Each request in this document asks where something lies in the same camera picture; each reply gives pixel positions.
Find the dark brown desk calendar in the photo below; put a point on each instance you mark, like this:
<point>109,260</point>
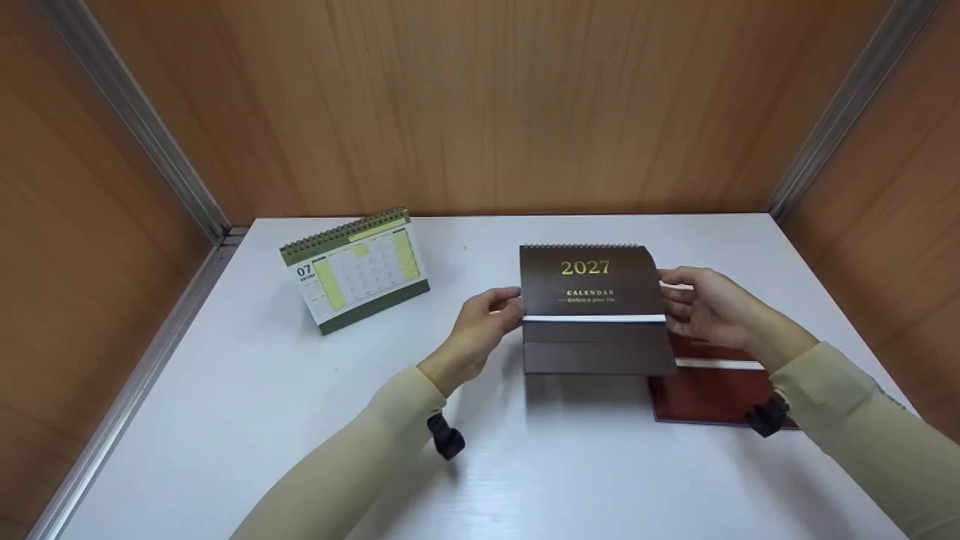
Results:
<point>592,311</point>

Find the person's left forearm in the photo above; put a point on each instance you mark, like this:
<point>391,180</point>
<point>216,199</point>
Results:
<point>345,465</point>

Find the black wrist band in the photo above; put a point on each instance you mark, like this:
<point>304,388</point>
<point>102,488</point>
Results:
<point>766,415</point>
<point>445,436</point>

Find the red-brown desk calendar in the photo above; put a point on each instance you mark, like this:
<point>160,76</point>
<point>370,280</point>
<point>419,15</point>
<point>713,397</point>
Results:
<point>709,386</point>

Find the green desk calendar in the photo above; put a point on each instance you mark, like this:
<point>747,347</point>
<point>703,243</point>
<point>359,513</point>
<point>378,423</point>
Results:
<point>354,270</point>

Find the person's right index finger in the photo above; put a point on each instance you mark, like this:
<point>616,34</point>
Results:
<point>675,294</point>

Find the person's right forearm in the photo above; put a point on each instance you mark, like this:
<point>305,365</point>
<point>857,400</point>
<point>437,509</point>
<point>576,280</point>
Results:
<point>874,427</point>

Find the person's right ring finger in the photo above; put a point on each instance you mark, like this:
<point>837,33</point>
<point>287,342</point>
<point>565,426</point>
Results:
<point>682,325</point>

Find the person's right middle finger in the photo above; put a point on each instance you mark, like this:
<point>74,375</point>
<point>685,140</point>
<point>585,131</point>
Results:
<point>678,309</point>

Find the person's left index finger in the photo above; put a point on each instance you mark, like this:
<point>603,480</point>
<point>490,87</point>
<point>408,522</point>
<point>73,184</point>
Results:
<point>510,316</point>

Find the person's left thumb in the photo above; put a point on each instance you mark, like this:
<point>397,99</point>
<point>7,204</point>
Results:
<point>496,294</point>

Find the person's left hand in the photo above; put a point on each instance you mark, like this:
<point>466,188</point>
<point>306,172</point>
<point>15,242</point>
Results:
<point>472,341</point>

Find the person's right thumb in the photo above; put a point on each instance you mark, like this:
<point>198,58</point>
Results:
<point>681,275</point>

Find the person's right hand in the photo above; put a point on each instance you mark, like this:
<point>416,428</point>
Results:
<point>716,307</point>

